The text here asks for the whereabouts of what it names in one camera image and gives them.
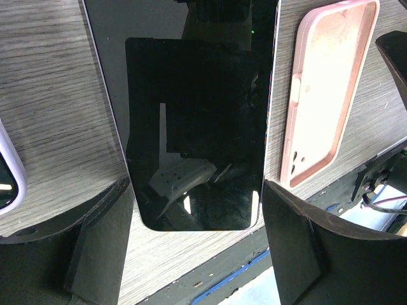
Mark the lilac phone case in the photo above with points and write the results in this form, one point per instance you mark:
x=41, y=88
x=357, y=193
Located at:
x=13, y=175

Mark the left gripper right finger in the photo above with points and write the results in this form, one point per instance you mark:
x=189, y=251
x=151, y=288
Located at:
x=320, y=258

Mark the black phone silver edge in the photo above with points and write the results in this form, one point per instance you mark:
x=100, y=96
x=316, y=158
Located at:
x=189, y=87

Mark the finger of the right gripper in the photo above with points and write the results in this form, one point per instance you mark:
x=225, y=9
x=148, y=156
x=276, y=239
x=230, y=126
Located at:
x=392, y=47

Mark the pink phone case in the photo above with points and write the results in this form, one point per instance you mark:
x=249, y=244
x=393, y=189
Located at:
x=331, y=46

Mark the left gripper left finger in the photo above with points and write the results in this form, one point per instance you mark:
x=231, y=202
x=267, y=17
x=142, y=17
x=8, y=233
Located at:
x=76, y=257

